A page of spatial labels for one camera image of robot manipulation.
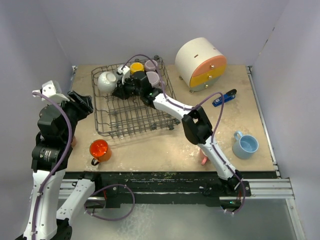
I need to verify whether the white round drawer cabinet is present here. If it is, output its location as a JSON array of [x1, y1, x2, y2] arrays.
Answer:
[[174, 37, 227, 92]]

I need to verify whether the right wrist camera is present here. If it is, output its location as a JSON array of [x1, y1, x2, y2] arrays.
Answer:
[[116, 64, 130, 84]]

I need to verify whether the orange mug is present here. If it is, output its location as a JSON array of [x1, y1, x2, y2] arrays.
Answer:
[[89, 139, 112, 166]]

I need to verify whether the salmon pink mug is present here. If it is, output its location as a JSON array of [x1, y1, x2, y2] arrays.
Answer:
[[71, 136, 77, 148]]

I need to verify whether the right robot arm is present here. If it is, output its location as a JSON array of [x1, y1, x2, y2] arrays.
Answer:
[[112, 71, 246, 196]]

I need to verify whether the lavender mug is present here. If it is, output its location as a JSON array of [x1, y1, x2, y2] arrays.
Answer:
[[146, 71, 161, 88]]

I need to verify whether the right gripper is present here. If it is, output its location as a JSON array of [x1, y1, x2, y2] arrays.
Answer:
[[113, 75, 144, 100]]

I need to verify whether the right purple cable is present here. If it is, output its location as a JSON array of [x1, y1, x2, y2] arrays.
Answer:
[[122, 54, 246, 216]]

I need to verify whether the light blue mug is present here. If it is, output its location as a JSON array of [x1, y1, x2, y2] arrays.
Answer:
[[232, 131, 259, 160]]

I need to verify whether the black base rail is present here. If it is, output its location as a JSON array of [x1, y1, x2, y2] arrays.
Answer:
[[62, 170, 252, 209]]

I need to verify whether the yellow mug black handle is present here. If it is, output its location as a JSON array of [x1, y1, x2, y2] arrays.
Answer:
[[129, 62, 145, 75]]

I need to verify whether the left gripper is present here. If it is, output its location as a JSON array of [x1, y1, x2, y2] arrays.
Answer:
[[52, 90, 94, 142]]

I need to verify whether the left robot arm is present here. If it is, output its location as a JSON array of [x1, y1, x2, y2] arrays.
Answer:
[[18, 89, 103, 240]]

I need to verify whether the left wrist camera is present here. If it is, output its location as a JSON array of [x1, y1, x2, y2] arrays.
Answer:
[[32, 80, 70, 105]]

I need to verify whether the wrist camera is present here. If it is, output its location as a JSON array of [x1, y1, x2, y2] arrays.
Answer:
[[116, 64, 130, 84], [32, 80, 70, 105]]

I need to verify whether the purple mug black handle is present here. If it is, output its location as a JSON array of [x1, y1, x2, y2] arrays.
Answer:
[[144, 59, 158, 72]]

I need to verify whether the grey wire dish rack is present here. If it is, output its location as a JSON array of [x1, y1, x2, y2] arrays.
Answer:
[[91, 64, 180, 138]]

